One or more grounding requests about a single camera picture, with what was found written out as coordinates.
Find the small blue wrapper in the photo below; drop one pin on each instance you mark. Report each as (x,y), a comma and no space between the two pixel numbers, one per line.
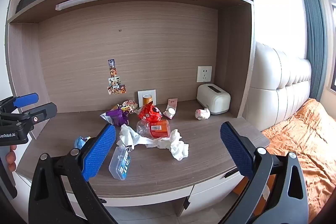
(80,142)

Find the colourful crumpled candy wrapper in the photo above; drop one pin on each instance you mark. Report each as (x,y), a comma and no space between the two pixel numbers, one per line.
(129,106)

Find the red snack bag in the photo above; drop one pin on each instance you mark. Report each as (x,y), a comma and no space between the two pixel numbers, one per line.
(150,113)

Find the clear bottle orange label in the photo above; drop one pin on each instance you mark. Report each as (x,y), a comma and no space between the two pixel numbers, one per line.
(153,130)

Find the anime stickers on wall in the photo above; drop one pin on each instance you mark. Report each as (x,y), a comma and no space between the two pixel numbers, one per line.
(114,83)

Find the teal curtain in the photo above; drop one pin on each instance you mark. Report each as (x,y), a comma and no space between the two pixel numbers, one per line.
(316,46)

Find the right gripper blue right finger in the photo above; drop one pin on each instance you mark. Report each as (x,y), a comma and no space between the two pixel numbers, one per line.
(240,148)

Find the orange bed cover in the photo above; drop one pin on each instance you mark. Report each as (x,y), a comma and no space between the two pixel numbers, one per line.
(310,133)

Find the clear plastic box blue label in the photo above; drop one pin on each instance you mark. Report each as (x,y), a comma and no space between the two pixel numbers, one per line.
(119,163)

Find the wooden shelf unit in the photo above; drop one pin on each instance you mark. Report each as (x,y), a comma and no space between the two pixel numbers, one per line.
(156,44)

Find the white tissue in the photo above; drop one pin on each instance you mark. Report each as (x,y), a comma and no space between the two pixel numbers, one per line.
(128,138)
(177,147)

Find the crumpled white red wrapper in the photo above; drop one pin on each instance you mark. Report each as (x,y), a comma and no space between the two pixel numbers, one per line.
(202,114)

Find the orange tin can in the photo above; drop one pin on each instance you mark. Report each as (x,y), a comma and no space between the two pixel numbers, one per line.
(146,99)

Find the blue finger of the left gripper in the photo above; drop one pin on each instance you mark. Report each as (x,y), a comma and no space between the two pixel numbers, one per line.
(39,114)
(26,100)

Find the white wall socket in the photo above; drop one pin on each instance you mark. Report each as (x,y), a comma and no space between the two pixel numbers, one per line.
(204,74)
(142,92)

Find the purple snack bag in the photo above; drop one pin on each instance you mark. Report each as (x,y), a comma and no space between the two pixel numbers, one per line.
(116,117)

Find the pink white small packet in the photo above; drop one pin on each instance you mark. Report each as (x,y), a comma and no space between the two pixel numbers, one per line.
(171,108)

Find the person's left hand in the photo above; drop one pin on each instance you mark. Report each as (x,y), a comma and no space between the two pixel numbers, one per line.
(11,158)

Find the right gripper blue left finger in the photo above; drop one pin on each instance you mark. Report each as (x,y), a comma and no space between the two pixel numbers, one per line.
(95,151)

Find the white padded headboard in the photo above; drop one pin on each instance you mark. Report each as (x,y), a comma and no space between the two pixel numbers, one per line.
(280,85)

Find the black drawer handle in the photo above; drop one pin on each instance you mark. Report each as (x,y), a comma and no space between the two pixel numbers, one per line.
(231,172)

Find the upper white wall socket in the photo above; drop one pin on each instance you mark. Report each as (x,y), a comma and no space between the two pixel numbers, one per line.
(204,74)

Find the white toaster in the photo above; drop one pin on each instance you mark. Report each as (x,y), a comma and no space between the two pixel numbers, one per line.
(213,98)

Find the lower white wall socket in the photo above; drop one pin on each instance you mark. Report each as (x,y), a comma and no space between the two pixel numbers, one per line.
(142,92)

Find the window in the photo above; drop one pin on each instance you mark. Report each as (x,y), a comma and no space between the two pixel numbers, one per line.
(331,84)

